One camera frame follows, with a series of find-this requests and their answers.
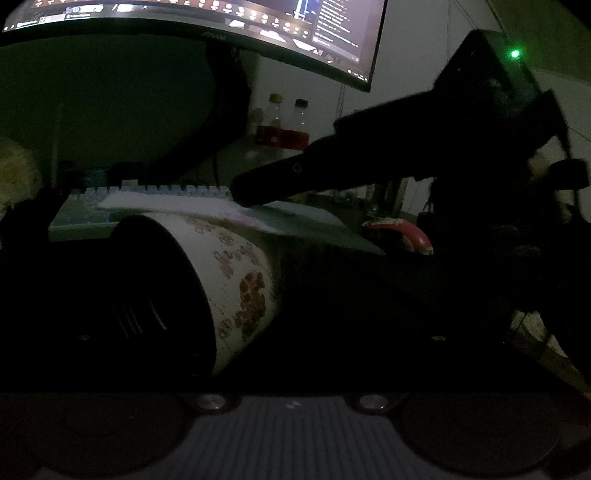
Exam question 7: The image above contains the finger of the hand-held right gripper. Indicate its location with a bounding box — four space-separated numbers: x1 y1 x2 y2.
229 142 356 206

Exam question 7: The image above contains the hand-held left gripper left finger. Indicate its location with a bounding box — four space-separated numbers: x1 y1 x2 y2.
0 318 208 395

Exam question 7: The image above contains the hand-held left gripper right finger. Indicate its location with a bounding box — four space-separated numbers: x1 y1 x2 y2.
383 318 591 395

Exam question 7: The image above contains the patterned cylindrical container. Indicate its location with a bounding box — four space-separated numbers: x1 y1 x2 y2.
108 212 284 377

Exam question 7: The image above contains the yellow-capped red-label bottle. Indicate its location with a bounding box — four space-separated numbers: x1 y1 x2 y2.
256 93 284 148

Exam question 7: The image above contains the black-capped red-label bottle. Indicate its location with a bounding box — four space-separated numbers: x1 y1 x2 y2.
286 98 311 151

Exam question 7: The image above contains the black monitor stand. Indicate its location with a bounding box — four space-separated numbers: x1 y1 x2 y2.
152 44 252 185

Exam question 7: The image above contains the red snack packet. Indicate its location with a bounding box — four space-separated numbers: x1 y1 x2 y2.
362 217 435 256

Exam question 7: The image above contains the white backlit keyboard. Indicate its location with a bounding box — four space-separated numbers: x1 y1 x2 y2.
48 185 236 243

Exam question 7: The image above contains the yellow plush toy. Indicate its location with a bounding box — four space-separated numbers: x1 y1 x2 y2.
0 136 42 217

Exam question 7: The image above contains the curved computer monitor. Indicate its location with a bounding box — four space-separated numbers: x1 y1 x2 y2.
0 0 389 93

